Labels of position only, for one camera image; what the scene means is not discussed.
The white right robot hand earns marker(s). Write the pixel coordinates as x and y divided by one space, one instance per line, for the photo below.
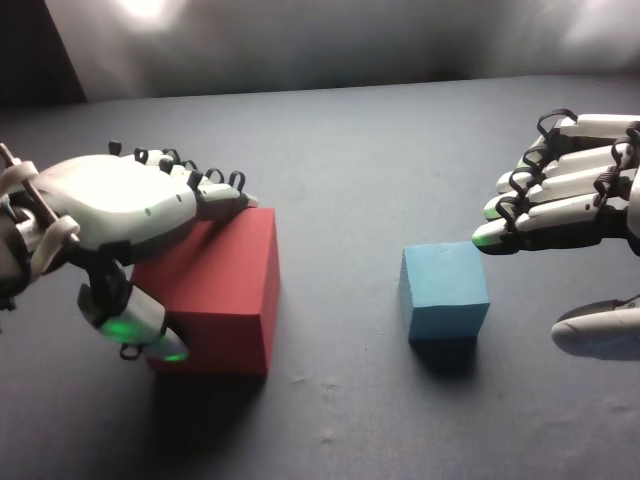
570 185

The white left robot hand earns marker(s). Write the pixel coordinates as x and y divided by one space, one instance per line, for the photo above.
115 200

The red cube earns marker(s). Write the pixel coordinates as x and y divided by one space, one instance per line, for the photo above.
225 300

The light blue cube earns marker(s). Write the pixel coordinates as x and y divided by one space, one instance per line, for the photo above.
445 300

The dark panel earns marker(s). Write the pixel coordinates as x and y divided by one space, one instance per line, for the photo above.
30 50

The white backdrop sheet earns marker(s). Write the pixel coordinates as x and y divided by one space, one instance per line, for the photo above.
350 40

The grey table cloth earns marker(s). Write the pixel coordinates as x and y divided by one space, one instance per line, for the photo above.
325 425

